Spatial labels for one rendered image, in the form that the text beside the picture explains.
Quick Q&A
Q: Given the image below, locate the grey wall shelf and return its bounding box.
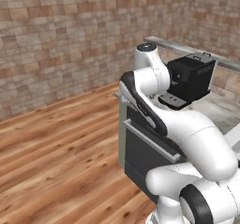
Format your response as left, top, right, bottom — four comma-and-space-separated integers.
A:
142, 36, 240, 73

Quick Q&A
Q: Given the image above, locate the pale grey counter side panel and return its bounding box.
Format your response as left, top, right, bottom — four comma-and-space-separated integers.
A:
113, 91, 129, 169

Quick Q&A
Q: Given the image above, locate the black coffee machine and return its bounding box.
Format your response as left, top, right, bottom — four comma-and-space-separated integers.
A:
157, 52, 217, 112

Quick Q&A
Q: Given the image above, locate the dark grey dishwasher door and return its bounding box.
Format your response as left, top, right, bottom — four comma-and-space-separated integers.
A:
124, 104, 188, 205

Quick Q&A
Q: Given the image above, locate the silver dishwasher door handle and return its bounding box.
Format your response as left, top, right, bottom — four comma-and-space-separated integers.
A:
123, 118, 182, 164

